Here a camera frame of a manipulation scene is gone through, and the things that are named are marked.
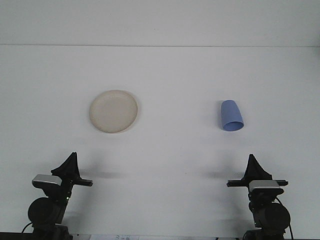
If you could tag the pale blue cup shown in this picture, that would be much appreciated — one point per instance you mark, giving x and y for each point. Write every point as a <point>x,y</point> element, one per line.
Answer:
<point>231,112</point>

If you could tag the pale round plate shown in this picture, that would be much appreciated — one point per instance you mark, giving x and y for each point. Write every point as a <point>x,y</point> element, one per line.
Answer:
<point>113,111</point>

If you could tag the gripper's grey camera box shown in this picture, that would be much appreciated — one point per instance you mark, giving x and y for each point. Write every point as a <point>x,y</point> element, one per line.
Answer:
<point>47,179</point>
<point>265,185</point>

